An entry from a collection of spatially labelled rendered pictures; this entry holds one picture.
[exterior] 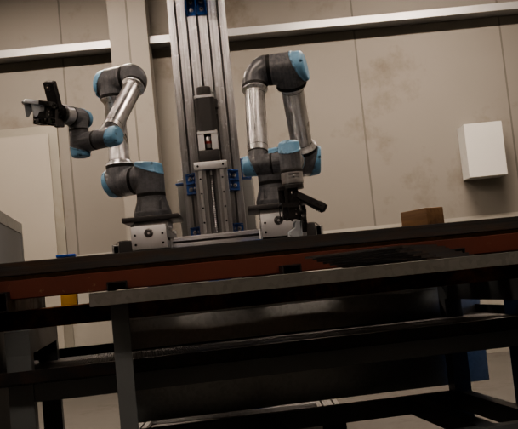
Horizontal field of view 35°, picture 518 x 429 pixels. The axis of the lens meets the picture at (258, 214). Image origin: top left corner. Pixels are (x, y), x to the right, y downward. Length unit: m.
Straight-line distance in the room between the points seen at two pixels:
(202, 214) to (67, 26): 3.99
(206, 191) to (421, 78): 3.85
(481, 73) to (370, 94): 0.93
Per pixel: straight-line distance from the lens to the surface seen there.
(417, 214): 2.38
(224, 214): 3.39
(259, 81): 3.09
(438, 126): 6.95
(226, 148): 3.51
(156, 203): 3.31
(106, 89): 3.48
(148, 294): 1.83
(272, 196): 3.28
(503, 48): 7.23
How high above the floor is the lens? 0.74
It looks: 5 degrees up
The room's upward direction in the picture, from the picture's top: 6 degrees counter-clockwise
